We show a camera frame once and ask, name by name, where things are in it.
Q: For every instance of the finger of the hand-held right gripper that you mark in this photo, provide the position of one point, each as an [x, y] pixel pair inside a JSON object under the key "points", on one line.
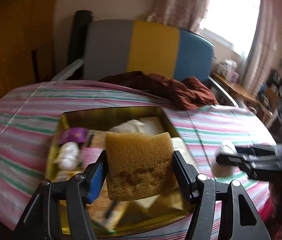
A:
{"points": [[258, 150], [245, 163]]}

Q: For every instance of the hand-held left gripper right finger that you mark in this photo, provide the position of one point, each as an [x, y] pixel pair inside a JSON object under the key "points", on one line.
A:
{"points": [[180, 170]]}

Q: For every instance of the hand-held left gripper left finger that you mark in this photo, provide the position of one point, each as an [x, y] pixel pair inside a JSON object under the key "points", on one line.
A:
{"points": [[96, 182]]}

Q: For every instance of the white soft packet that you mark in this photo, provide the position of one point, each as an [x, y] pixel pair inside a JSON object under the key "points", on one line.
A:
{"points": [[227, 147]]}

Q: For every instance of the pink snack packet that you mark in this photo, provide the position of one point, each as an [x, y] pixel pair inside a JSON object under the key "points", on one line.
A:
{"points": [[91, 155]]}

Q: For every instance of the green-edged cracker packet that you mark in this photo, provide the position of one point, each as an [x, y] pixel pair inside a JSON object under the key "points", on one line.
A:
{"points": [[116, 217]]}

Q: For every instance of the beige biscuit packet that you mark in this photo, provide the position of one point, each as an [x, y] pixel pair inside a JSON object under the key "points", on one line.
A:
{"points": [[97, 140]]}

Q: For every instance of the yellow-brown sponge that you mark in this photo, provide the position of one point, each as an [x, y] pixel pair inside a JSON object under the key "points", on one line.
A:
{"points": [[136, 160]]}

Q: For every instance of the white cardboard box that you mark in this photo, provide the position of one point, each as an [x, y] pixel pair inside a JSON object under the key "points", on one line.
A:
{"points": [[152, 126]]}

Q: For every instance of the purple snack packet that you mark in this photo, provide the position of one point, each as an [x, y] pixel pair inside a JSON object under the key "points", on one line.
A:
{"points": [[73, 135]]}

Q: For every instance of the white bun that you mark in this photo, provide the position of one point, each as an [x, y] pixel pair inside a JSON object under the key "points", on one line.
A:
{"points": [[131, 126]]}

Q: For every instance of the gold metal tray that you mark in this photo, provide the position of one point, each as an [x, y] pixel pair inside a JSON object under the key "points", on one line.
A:
{"points": [[91, 113]]}

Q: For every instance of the cluttered wooden shelf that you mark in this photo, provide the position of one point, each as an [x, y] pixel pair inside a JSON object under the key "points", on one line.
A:
{"points": [[273, 90]]}

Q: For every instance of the wooden side table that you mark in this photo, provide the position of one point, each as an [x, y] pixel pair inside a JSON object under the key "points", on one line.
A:
{"points": [[240, 92]]}

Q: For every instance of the purple white small box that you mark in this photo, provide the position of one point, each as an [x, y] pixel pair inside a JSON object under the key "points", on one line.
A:
{"points": [[235, 76]]}

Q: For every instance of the brown crumpled cloth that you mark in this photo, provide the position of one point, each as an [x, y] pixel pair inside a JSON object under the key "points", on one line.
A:
{"points": [[190, 92]]}

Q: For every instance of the pink patterned curtain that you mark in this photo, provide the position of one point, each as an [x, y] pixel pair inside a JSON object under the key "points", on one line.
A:
{"points": [[263, 50], [180, 2]]}

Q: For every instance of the white carton box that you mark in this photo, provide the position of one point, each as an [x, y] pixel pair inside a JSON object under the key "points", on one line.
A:
{"points": [[230, 66]]}

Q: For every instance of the striped pink green tablecloth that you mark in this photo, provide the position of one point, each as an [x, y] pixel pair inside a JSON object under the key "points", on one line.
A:
{"points": [[26, 120]]}

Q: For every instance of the bright window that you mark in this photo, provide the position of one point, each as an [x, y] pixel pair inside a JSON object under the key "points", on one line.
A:
{"points": [[230, 17]]}

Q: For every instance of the grey yellow blue chair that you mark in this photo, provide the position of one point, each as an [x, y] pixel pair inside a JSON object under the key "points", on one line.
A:
{"points": [[108, 50]]}

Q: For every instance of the black rolled mat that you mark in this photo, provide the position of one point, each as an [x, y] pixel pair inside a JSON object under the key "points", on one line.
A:
{"points": [[78, 37]]}

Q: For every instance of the wooden wardrobe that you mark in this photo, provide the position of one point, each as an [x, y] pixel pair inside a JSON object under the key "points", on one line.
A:
{"points": [[11, 55]]}

